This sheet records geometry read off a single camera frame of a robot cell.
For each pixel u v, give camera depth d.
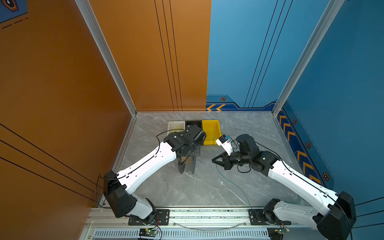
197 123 1.01
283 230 0.70
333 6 0.70
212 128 1.12
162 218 0.74
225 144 0.66
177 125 1.05
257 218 0.72
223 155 0.65
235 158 0.63
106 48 0.84
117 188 0.39
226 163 0.62
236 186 0.86
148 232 0.70
